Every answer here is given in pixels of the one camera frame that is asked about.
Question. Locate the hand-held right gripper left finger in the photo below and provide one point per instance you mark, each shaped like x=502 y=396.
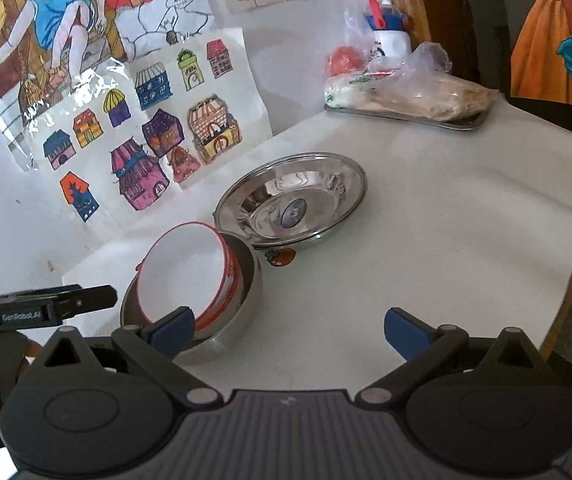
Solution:
x=172 y=335

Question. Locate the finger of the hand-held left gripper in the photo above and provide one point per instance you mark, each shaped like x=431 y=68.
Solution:
x=91 y=300

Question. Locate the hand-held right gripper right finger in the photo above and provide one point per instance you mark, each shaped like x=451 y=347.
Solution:
x=407 y=335

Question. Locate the white enamel bowl red rim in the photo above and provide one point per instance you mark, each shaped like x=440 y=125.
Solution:
x=232 y=282
x=181 y=270

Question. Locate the stainless steel bowl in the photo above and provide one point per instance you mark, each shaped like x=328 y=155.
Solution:
x=238 y=320

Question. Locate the stainless steel plate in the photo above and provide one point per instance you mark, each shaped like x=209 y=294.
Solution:
x=291 y=195
x=311 y=244

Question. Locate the red strawberry sticker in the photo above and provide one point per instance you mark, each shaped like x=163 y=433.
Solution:
x=280 y=257

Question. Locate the colourful houses drawing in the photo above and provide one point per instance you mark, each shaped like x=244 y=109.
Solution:
x=131 y=110

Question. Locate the stainless steel tray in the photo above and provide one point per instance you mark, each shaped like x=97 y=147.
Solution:
x=458 y=123

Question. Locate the clear bag of flatbread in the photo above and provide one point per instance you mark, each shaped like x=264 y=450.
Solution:
x=441 y=95

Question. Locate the white food packet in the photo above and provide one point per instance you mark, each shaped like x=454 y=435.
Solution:
x=346 y=92

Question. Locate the red food in clear bag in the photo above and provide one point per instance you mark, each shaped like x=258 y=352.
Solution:
x=346 y=60

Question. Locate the cartoon figure poster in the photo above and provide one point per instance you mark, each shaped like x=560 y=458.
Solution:
x=56 y=10

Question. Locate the white jug with blue lid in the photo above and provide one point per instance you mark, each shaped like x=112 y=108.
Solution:
x=391 y=40

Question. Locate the wooden door frame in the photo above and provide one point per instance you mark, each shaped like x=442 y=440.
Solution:
x=426 y=0

